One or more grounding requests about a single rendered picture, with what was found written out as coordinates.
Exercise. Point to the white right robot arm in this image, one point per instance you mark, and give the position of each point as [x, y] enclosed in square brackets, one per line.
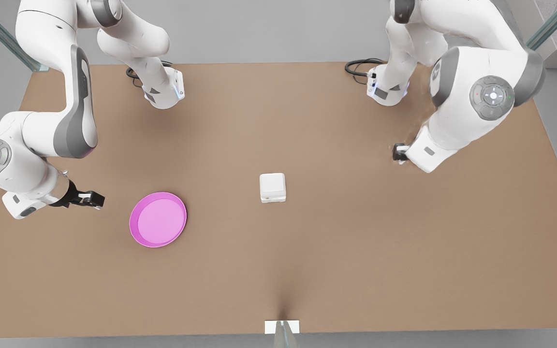
[41, 130]

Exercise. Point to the small white closed box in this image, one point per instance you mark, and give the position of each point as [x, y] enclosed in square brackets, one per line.
[272, 186]

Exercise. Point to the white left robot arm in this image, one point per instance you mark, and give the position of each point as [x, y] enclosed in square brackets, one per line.
[472, 72]

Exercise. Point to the pink round plate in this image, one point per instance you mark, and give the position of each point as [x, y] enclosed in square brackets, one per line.
[158, 220]

